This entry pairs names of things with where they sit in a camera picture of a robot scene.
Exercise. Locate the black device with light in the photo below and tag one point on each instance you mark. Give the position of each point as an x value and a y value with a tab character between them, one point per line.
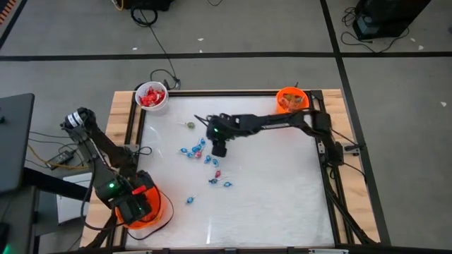
5	243

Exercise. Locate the grey flat panel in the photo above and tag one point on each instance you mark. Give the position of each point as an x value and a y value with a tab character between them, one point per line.
14	141

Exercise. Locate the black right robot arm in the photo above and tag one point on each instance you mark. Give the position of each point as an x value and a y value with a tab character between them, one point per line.
282	121

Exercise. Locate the black stand beam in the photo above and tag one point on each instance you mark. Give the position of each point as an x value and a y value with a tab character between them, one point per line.
53	183

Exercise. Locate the red Skittles pack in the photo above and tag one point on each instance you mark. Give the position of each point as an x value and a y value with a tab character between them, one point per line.
151	91
159	98
146	100

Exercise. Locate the black equipment case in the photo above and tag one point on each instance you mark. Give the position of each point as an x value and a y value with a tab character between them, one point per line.
388	17

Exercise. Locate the pink lollipop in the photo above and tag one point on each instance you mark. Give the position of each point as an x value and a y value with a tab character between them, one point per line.
218	174
198	154

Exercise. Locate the green lollipop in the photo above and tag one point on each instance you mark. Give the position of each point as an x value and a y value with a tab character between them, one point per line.
190	125

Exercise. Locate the orange gummy clear wrapper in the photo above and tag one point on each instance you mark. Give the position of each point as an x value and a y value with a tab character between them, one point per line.
285	103
293	107

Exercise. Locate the black power adapter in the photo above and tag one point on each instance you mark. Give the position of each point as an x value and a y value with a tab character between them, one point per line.
61	157

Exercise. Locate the green gummy clear wrapper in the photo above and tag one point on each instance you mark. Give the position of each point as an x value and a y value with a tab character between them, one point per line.
298	99

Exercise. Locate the white skull bucket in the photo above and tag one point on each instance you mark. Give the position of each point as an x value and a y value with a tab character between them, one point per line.
157	108

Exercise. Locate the grey cabinet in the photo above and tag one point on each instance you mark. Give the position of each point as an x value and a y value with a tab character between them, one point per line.
21	218

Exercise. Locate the orange black striped strip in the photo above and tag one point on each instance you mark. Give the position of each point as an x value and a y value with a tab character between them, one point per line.
6	10

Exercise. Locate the light wooden side board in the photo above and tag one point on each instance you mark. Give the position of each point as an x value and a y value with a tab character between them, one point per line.
120	113
365	208

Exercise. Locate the orange jack-o-lantern bucket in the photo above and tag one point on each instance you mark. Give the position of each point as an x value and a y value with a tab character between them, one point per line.
293	88

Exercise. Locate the blue lollipop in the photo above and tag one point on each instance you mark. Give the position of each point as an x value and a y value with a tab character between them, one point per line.
190	154
213	181
202	141
195	148
207	158
183	150
227	184
190	200
215	162

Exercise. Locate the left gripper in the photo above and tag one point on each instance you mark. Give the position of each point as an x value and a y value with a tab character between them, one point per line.
136	208

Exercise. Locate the red ribbon tag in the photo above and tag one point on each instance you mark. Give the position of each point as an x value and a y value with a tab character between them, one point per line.
138	190

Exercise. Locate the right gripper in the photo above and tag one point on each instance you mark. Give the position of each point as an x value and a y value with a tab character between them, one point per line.
226	125

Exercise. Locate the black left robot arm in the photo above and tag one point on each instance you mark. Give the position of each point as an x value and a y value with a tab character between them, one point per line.
99	155

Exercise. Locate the white box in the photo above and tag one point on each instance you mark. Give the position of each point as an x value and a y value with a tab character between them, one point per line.
70	208

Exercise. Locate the black floor equipment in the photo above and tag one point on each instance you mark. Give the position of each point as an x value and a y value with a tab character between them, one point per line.
148	3

